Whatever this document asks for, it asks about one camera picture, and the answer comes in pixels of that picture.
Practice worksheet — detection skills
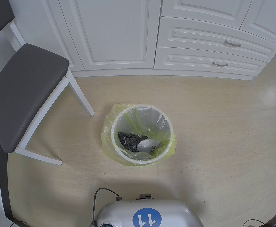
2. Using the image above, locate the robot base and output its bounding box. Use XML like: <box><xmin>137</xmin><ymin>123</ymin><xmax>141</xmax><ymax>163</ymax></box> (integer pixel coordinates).
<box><xmin>89</xmin><ymin>193</ymin><xmax>204</xmax><ymax>227</ymax></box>

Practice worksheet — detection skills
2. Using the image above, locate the black plastic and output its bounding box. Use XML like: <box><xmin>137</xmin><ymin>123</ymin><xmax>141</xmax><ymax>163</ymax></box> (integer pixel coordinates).
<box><xmin>118</xmin><ymin>132</ymin><xmax>149</xmax><ymax>153</ymax></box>

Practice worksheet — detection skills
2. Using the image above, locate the white trash bin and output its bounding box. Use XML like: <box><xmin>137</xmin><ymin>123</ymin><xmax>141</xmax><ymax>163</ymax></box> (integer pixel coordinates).
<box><xmin>111</xmin><ymin>105</ymin><xmax>172</xmax><ymax>166</ymax></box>

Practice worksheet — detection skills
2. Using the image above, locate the yellow plastic bag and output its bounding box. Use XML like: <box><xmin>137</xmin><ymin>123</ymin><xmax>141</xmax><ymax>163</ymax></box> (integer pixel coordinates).
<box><xmin>101</xmin><ymin>104</ymin><xmax>177</xmax><ymax>167</ymax></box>

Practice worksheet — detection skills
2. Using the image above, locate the white chair grey seat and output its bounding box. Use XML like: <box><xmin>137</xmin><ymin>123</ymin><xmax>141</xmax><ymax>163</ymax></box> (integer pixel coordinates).
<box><xmin>0</xmin><ymin>0</ymin><xmax>95</xmax><ymax>166</ymax></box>

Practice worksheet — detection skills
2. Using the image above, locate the white wardrobe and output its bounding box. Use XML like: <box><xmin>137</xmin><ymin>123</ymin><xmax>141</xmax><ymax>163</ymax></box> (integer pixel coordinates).
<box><xmin>37</xmin><ymin>0</ymin><xmax>276</xmax><ymax>81</ymax></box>

